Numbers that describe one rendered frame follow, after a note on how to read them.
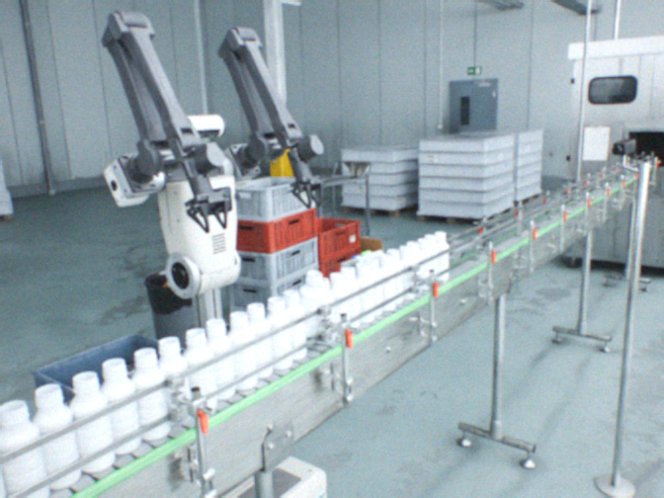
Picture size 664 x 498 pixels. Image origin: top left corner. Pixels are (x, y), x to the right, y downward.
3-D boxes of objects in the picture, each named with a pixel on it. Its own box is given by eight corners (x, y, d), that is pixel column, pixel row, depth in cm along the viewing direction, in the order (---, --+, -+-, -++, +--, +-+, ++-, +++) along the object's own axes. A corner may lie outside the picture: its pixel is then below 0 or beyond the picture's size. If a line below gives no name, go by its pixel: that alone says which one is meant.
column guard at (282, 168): (284, 195, 1151) (281, 138, 1125) (269, 193, 1174) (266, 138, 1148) (296, 192, 1181) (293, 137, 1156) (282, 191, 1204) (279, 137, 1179)
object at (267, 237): (271, 254, 384) (269, 221, 379) (223, 249, 405) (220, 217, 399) (318, 236, 435) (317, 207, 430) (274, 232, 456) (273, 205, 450)
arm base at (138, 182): (156, 190, 177) (140, 155, 178) (169, 177, 172) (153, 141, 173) (131, 194, 170) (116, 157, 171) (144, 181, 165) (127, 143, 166)
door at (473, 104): (493, 187, 1157) (496, 77, 1109) (448, 184, 1216) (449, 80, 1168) (495, 186, 1165) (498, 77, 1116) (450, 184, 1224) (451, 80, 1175)
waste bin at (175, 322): (187, 397, 334) (176, 291, 319) (139, 377, 360) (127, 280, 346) (243, 368, 369) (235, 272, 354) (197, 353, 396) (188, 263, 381)
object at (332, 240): (321, 262, 449) (320, 234, 444) (280, 256, 472) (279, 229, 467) (362, 245, 498) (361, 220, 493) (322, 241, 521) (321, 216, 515)
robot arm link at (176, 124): (137, 24, 167) (104, 21, 158) (147, 11, 163) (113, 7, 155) (199, 156, 164) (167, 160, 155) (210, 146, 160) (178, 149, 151)
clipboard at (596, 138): (608, 161, 523) (610, 124, 515) (580, 160, 537) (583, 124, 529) (609, 160, 525) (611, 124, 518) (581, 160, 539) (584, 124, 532)
